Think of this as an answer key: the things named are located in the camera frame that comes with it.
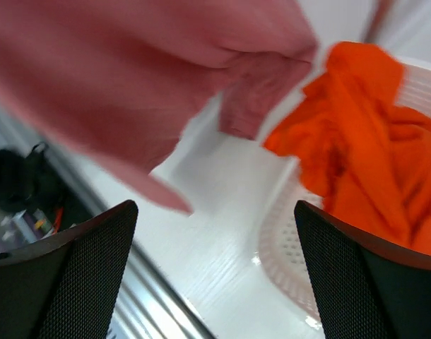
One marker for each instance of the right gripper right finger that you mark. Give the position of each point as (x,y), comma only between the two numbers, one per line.
(364,286)

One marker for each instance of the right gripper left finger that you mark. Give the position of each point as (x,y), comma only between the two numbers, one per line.
(66,285)

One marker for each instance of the orange t shirt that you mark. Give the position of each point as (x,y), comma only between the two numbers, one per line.
(366,157)

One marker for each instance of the dusty rose t shirt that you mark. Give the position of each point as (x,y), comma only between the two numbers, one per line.
(119,80)

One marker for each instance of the white perforated plastic basket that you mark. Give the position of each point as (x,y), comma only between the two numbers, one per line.
(279,252)

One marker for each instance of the metal clothes rack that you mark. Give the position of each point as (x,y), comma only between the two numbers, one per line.
(382,10)

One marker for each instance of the aluminium mounting rail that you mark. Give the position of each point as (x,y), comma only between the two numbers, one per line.
(146,306)

